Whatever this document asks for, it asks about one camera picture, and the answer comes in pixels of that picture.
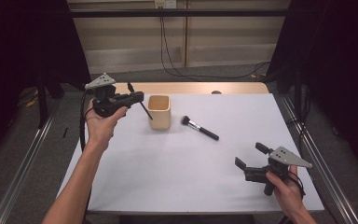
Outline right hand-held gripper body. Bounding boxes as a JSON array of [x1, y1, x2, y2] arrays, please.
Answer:
[[244, 146, 313, 196]]

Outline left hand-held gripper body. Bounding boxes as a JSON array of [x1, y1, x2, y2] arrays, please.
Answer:
[[84, 72, 131, 119]]

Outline thin black makeup brush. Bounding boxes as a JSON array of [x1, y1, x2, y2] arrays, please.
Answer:
[[126, 81, 154, 121]]

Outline beige square cup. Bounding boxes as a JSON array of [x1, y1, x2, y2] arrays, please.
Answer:
[[146, 94, 172, 131]]

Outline thick black makeup brush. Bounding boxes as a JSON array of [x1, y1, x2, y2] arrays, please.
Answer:
[[180, 115, 220, 142]]

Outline person's right hand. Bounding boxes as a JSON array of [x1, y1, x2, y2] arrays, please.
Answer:
[[265, 165, 307, 217]]

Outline person's left hand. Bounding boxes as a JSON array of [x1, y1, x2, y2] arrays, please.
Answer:
[[85, 99, 129, 150]]

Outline wooden table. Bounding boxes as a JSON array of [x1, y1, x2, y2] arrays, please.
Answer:
[[113, 81, 269, 95]]

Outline white table cover sheet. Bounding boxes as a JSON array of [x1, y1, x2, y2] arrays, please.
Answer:
[[55, 92, 325, 216]]

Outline black metal stand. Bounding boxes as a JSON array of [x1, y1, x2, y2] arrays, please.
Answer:
[[36, 73, 64, 129]]

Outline dark curtain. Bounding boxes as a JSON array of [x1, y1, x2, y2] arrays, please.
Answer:
[[265, 0, 358, 178], [0, 0, 92, 162]]

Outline black horizontal bar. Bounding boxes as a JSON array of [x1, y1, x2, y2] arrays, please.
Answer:
[[69, 8, 288, 18]]

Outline right hand-held gripper cable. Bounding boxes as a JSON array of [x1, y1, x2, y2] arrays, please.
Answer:
[[288, 171, 306, 200]]

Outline hand-held gripper cable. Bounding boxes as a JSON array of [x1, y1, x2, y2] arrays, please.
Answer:
[[288, 171, 306, 200], [79, 89, 95, 216]]

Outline black floor cables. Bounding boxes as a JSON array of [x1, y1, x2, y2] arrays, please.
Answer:
[[287, 90, 311, 150]]

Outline left hand-held gripper cable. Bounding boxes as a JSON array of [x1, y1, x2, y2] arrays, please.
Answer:
[[79, 89, 95, 216]]

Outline aluminium rail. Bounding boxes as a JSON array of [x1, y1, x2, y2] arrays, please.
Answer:
[[279, 94, 358, 224], [0, 96, 64, 224]]

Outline black wall cable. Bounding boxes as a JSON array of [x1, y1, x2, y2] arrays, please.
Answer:
[[162, 17, 272, 80], [158, 17, 201, 82]]

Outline white wall socket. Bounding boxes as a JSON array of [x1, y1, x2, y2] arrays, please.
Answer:
[[154, 0, 177, 9]]

